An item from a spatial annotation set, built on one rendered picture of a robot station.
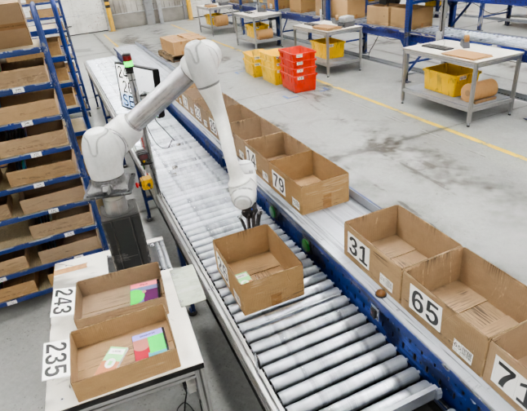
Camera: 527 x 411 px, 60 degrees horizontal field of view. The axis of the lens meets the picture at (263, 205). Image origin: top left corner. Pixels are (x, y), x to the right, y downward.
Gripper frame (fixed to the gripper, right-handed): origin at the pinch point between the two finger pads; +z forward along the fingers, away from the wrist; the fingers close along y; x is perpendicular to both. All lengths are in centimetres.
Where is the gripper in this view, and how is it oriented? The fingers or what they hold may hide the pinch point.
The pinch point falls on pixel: (252, 236)
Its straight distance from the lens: 232.2
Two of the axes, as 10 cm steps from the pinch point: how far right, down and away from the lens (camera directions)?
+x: 4.0, 4.1, -8.2
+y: -9.1, 2.7, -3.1
